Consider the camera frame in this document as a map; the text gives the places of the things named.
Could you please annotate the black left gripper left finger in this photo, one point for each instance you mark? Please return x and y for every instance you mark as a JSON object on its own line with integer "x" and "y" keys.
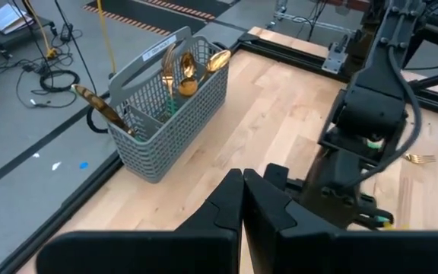
{"x": 165, "y": 255}

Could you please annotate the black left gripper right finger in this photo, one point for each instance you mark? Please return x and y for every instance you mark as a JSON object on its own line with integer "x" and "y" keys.
{"x": 318, "y": 255}

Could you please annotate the white papers stack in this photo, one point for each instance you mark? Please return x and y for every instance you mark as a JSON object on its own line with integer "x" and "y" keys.
{"x": 8, "y": 17}

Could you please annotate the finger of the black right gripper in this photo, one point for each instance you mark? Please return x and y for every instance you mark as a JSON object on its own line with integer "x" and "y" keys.
{"x": 375, "y": 217}

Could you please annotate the grey plastic cutlery basket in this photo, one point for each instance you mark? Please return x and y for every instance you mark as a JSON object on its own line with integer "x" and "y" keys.
{"x": 165, "y": 152}

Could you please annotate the black mat orange stripes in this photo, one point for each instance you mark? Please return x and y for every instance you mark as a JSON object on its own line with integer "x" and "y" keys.
{"x": 146, "y": 15}

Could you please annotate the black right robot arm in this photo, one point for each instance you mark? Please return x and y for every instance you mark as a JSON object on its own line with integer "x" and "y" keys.
{"x": 375, "y": 102}

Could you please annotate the black aluminium table frame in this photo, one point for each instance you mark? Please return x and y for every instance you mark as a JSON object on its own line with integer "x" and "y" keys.
{"x": 51, "y": 224}

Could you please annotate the silver metal mounting bracket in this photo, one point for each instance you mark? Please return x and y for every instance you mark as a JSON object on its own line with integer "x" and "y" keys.
{"x": 334, "y": 57}

